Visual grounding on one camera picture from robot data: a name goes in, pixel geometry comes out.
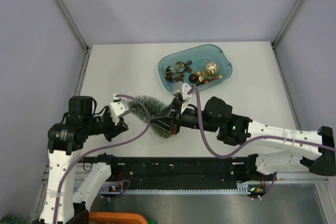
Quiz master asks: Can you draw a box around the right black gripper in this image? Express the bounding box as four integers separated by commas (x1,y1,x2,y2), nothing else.
149,99,219,136

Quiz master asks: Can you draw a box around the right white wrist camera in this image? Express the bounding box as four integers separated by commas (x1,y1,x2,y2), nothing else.
172,81,192,114

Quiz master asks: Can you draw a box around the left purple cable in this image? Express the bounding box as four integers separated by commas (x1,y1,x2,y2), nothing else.
52,94,152,224

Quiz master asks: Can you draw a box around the spare green tree corner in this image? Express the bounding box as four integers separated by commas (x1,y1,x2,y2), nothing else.
1,212,32,224

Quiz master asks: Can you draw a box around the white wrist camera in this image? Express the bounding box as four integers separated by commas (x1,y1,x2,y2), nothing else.
172,81,192,114
108,94,131,125

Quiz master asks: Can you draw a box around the small green christmas tree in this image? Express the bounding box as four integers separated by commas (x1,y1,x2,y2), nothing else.
128,95,171,138

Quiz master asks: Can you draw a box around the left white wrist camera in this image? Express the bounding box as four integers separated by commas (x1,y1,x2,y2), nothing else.
108,94,131,125

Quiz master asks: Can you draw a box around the orange plastic bin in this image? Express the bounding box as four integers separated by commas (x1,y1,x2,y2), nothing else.
89,212,148,224

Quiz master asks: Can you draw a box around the white cable duct strip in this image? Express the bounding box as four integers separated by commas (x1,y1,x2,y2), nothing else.
73,182,253,196

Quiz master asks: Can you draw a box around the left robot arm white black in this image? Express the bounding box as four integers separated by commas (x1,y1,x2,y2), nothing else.
36,96,130,223

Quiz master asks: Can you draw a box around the teal plastic tray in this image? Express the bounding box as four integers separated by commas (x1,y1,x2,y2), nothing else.
158,44,233,92

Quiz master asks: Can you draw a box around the aluminium frame post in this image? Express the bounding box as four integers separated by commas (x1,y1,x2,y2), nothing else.
271,0,336,49
39,0,90,51

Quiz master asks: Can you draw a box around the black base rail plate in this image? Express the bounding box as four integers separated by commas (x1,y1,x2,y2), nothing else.
80,154,275,186

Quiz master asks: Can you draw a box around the large gold ball ornament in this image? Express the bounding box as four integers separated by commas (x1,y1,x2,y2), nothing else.
205,61,219,76

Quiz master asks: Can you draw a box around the left aluminium frame post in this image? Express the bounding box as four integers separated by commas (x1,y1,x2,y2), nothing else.
39,0,90,51

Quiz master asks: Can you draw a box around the right aluminium frame post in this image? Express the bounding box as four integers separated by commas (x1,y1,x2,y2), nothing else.
271,0,336,49

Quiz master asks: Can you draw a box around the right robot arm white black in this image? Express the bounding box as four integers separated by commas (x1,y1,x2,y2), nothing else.
151,97,335,180

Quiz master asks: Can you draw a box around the dark red ball ornament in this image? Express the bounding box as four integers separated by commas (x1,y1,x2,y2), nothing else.
188,74,198,83

